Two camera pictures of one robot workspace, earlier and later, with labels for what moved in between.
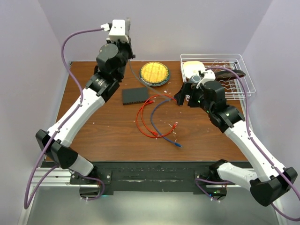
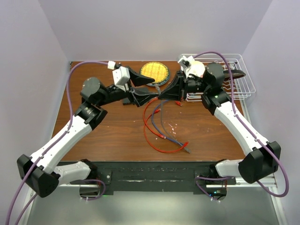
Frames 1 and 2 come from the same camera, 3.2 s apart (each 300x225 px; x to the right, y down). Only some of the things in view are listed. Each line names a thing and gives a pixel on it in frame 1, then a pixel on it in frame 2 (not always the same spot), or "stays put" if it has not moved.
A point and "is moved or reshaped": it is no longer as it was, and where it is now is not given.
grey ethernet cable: [146, 85] is moved or reshaped
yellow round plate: [154, 74] stays put
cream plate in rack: [191, 68] stays put
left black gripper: [127, 46] to [139, 96]
